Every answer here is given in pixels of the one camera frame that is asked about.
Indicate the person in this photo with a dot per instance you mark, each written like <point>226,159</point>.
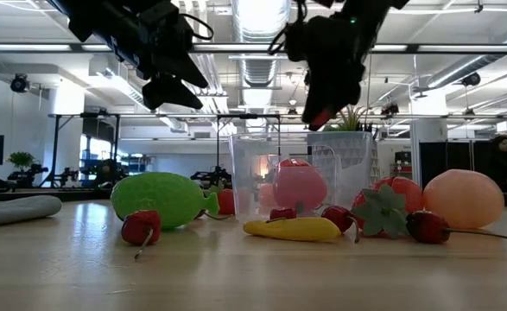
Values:
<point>501,160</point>

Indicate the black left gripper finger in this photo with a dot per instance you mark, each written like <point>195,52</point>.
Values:
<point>166,97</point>
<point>179,71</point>

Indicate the clear plastic tub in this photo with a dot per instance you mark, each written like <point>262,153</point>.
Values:
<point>249,173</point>

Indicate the small yellow toy banana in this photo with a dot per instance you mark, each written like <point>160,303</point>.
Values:
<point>292,229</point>

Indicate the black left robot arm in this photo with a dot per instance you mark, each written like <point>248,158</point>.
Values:
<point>84,13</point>

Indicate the background black robot arm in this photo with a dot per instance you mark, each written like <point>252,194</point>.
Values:
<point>28,175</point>
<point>212,177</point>

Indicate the green toy lime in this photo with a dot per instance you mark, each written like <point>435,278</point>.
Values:
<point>158,198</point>

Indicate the succulent in patterned grey pot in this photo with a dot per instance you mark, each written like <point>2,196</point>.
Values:
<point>356,164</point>

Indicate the large red toy fruit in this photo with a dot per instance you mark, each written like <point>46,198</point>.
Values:
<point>298,185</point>

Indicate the red toy cherry with stem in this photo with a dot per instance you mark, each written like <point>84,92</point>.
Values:
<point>426,226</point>
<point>141,226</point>
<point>200,213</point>
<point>284,213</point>
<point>337,217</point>

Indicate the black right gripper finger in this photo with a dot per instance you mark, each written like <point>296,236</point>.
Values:
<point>350,95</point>
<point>322,99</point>

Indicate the grey cloth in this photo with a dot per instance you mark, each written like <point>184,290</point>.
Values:
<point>15,209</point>

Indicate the red toy strawberry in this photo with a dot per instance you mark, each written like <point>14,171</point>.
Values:
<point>404,192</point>
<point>226,202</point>
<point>323,120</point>

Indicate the toy peach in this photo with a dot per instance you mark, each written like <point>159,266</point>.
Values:
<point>464,198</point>

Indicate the small green background plant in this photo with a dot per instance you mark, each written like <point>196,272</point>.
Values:
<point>20,159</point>

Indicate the black ceiling spotlight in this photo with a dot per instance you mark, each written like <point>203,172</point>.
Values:
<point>19,83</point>
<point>471,79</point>

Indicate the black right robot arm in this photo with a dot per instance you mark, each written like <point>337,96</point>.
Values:
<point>378,8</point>

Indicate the black room partition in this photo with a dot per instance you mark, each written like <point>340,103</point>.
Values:
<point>443,164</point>

